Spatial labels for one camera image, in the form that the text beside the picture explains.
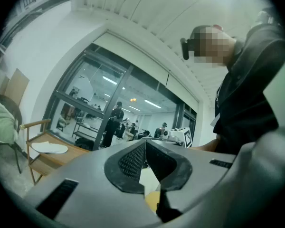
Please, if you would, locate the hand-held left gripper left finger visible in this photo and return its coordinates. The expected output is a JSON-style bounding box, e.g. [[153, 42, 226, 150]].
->
[[23, 139, 167, 228]]

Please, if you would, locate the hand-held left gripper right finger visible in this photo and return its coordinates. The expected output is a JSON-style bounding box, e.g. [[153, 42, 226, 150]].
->
[[146, 139, 236, 224]]

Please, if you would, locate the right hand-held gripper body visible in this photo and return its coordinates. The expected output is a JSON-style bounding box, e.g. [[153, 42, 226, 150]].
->
[[162, 127, 193, 149]]

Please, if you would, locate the white slipper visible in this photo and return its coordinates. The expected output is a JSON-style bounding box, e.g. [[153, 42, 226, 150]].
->
[[31, 141, 68, 154]]

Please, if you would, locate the person's right forearm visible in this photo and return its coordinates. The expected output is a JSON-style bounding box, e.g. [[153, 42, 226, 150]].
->
[[189, 136, 221, 153]]

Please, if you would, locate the black bag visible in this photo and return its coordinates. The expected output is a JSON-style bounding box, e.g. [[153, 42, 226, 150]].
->
[[75, 136, 97, 152]]

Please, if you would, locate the brown wooden armchair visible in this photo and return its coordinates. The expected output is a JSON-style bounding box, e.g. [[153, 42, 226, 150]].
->
[[26, 118, 92, 186]]

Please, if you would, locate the white name badge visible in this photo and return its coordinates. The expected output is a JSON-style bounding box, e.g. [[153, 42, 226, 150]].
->
[[209, 114, 221, 127]]

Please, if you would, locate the person's torso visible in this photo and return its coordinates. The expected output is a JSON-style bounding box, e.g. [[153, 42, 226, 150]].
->
[[212, 7, 285, 155]]

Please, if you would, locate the person's head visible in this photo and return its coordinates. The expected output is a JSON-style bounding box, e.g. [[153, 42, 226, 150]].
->
[[189, 25, 237, 69]]

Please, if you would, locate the black wicker chair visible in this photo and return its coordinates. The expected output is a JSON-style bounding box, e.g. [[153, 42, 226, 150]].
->
[[0, 94, 23, 174]]

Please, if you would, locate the green knitted cushion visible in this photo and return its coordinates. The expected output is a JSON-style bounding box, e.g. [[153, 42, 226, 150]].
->
[[0, 98, 19, 145]]

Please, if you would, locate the brown cardboard sheet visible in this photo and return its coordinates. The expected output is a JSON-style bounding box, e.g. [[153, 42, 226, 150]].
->
[[4, 68, 30, 105]]

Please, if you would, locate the black window frame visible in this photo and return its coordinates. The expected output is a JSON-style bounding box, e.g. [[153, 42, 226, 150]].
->
[[41, 43, 200, 152]]

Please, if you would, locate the black head-mounted camera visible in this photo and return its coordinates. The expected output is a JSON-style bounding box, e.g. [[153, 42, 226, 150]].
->
[[180, 38, 191, 61]]

